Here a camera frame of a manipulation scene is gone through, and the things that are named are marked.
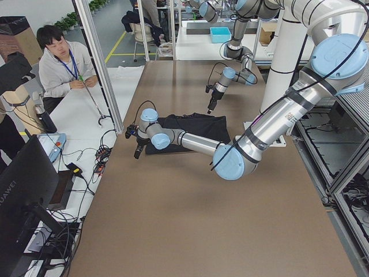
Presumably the long metal grabber tool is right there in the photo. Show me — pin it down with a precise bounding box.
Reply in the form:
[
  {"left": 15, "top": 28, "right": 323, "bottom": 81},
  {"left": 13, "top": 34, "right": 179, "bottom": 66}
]
[{"left": 78, "top": 75, "right": 111, "bottom": 126}]

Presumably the blue teach pendant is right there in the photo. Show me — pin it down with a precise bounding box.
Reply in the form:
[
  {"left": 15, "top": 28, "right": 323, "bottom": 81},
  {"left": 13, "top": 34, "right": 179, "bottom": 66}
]
[{"left": 37, "top": 133, "right": 66, "bottom": 162}]

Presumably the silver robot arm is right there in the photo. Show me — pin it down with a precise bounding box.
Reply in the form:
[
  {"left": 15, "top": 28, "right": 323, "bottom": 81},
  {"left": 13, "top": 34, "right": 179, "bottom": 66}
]
[
  {"left": 205, "top": 1, "right": 280, "bottom": 113},
  {"left": 125, "top": 1, "right": 368, "bottom": 180}
]

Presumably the blue plastic bin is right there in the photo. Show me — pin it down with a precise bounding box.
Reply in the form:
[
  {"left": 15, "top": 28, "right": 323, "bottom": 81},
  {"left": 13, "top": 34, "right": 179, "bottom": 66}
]
[{"left": 210, "top": 27, "right": 231, "bottom": 44}]

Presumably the seated man in grey hoodie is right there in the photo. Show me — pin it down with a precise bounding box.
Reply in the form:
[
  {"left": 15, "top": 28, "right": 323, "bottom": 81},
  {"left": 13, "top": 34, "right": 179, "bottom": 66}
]
[{"left": 36, "top": 25, "right": 98, "bottom": 113}]

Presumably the black Huawei monitor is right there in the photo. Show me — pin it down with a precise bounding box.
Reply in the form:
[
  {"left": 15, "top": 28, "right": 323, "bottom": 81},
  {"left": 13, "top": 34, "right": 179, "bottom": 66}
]
[{"left": 1, "top": 135, "right": 63, "bottom": 276}]

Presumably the black printed t-shirt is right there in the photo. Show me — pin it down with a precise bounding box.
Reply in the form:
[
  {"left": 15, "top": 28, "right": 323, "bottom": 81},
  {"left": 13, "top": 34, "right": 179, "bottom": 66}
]
[{"left": 158, "top": 113, "right": 231, "bottom": 144}]

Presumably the black water bottle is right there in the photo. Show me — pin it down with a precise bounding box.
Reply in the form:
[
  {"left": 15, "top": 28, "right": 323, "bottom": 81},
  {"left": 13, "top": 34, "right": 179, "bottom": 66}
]
[{"left": 34, "top": 104, "right": 57, "bottom": 133}]

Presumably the aluminium frame post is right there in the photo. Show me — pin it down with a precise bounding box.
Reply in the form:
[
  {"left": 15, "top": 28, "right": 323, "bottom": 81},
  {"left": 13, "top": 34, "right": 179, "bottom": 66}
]
[{"left": 72, "top": 0, "right": 125, "bottom": 134}]

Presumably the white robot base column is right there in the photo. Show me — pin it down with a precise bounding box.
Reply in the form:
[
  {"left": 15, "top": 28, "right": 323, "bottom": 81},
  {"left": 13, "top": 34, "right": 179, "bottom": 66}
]
[{"left": 260, "top": 1, "right": 307, "bottom": 111}]

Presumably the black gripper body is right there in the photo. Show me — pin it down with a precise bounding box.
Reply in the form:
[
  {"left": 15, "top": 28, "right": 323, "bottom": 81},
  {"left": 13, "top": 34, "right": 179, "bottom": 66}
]
[
  {"left": 125, "top": 124, "right": 149, "bottom": 150},
  {"left": 205, "top": 84, "right": 224, "bottom": 104}
]

